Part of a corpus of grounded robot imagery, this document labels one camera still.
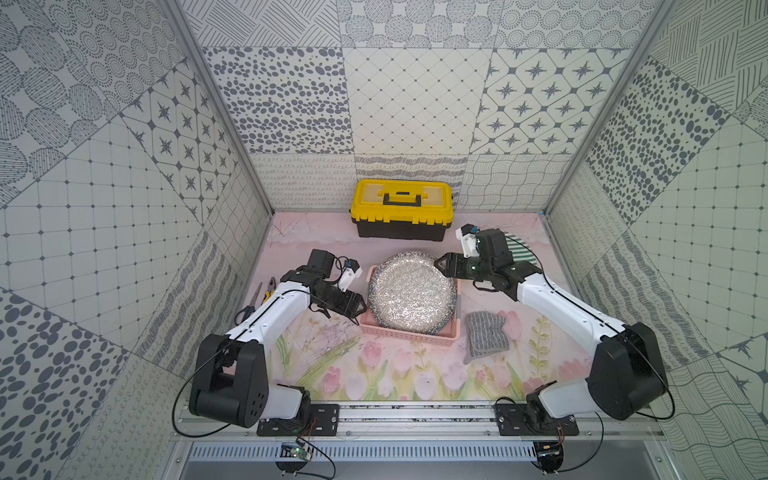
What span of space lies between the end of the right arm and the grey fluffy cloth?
21 cm

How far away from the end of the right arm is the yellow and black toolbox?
27cm

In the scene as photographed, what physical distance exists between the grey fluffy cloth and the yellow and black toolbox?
0.34 meters

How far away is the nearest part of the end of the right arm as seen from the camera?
62 centimetres

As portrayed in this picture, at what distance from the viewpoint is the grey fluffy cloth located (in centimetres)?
85

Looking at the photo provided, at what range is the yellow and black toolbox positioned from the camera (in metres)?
1.02
